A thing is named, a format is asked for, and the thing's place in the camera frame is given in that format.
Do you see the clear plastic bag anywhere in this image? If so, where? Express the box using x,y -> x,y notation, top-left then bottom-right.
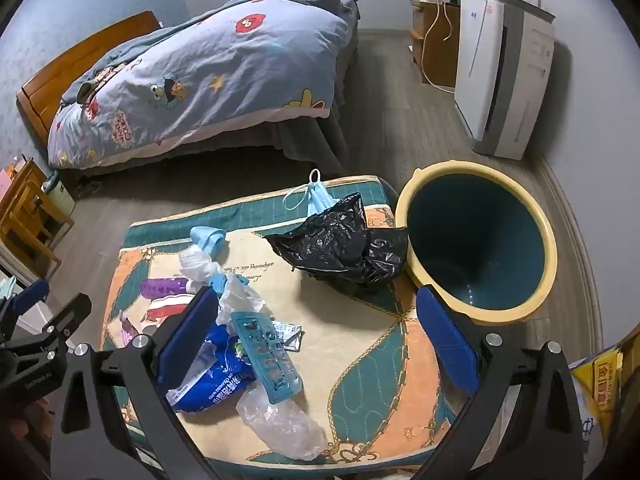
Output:
236,387 -> 328,461

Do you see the white crumpled plastic wrap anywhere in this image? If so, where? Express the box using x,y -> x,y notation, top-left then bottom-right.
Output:
179,250 -> 268,326

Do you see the pink packet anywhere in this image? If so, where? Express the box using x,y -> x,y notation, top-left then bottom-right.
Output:
119,310 -> 146,348

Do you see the white air purifier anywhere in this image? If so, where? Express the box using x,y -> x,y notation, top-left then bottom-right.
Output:
453,0 -> 557,161

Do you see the light blue glove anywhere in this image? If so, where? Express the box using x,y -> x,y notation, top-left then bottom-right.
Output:
190,226 -> 227,261

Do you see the green lidded jar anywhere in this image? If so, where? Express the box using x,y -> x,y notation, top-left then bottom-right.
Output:
42,170 -> 77,216

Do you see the grey bed skirt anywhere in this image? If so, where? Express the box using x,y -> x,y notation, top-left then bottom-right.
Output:
75,0 -> 361,176

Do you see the black plastic bag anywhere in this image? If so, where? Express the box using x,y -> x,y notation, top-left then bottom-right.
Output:
262,191 -> 410,288

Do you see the purple packet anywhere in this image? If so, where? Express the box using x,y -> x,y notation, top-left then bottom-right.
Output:
140,279 -> 193,302

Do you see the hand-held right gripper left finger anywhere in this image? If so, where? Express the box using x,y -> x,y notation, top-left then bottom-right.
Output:
52,287 -> 221,480

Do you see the white cable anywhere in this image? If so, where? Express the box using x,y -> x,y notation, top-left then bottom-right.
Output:
421,0 -> 458,93

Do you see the red and white packet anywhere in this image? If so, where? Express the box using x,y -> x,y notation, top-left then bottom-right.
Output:
142,295 -> 193,332

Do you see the teal bin with yellow rim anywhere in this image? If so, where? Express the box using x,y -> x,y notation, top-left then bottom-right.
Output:
395,161 -> 558,323

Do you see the yellow box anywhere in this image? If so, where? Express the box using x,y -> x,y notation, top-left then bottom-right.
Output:
570,332 -> 636,411

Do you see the blue wet wipes packet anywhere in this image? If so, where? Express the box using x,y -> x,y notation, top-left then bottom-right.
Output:
165,320 -> 266,413

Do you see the patterned teal and orange mat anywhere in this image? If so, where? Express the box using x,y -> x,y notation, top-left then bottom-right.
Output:
100,175 -> 461,466

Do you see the white paper slip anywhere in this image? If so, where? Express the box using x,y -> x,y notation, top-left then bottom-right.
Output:
272,321 -> 303,352

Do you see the blue face mask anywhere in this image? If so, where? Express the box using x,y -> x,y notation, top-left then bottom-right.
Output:
282,168 -> 346,216

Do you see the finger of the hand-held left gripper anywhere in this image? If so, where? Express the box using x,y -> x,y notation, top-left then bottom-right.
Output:
0,279 -> 51,322
0,292 -> 93,358

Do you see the wooden bed frame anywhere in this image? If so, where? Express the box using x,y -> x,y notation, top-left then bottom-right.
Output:
16,10 -> 163,133

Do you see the teal blister pack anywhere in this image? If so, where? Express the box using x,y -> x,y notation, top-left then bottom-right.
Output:
230,310 -> 305,405

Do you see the wooden chair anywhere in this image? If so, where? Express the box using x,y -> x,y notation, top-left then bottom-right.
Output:
0,159 -> 76,281

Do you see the wooden cabinet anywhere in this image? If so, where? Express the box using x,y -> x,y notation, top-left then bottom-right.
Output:
410,0 -> 463,88

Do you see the bed with blue cartoon duvet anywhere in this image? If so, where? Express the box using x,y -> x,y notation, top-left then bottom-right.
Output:
47,0 -> 353,170

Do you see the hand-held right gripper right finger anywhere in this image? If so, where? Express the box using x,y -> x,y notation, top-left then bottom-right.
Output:
415,285 -> 586,480

